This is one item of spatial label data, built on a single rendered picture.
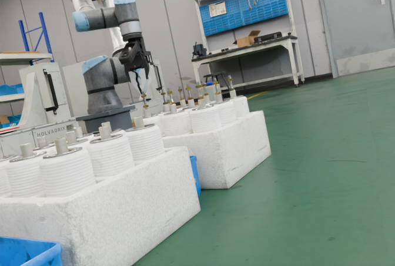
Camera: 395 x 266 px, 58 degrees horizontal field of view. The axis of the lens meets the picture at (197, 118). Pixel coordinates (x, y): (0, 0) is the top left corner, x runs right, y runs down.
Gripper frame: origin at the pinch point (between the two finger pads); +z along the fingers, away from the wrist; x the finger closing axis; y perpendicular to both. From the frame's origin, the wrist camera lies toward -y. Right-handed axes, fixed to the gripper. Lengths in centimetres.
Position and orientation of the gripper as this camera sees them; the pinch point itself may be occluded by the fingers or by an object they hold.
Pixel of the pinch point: (141, 90)
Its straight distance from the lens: 130.0
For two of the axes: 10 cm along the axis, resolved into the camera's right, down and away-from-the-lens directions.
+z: 2.0, 9.7, 0.9
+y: 3.0, -1.5, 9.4
